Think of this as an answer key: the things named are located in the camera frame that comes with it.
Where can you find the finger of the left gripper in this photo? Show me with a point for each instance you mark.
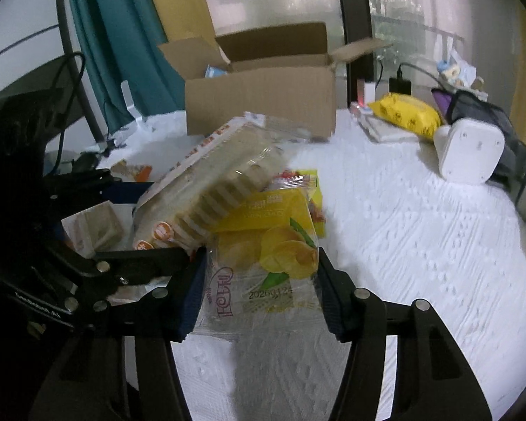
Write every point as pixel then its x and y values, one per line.
pixel 145 282

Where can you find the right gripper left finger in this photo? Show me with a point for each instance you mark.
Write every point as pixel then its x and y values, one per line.
pixel 146 382

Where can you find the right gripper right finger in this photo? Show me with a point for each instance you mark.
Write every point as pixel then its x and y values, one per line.
pixel 433 378

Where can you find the small beige cracker pack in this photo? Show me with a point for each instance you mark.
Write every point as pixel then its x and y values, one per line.
pixel 93 230

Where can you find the yellow potato chip bag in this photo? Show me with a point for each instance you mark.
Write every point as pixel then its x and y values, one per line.
pixel 262 260

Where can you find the beige sandwich cracker pack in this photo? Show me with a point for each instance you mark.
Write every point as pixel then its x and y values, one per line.
pixel 216 177

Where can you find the clear white snack bag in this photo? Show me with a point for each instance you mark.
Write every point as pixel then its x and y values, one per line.
pixel 212 72

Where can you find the yellow small snack bag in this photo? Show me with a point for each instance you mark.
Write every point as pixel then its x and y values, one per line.
pixel 308 182

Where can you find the white router antenna device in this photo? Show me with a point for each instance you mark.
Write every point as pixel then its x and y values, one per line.
pixel 138 122

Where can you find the white plastic appliance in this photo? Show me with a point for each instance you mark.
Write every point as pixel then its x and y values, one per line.
pixel 468 151

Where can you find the dark bag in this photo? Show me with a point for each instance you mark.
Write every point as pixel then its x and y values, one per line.
pixel 511 168

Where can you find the teal curtain left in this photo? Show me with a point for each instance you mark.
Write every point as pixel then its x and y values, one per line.
pixel 120 41

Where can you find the brown cardboard box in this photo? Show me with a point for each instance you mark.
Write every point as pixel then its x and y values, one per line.
pixel 284 71

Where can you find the yellow curtain left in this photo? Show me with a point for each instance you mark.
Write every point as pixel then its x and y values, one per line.
pixel 183 19

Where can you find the white charger with red light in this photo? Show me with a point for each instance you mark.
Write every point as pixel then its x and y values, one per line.
pixel 366 92

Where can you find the black power adapter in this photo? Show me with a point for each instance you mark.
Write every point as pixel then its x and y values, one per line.
pixel 400 85

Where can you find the crumpled white plastic bag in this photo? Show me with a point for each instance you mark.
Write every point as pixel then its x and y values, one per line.
pixel 458 74

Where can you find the black window frame post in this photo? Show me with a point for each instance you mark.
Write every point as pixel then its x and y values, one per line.
pixel 357 26

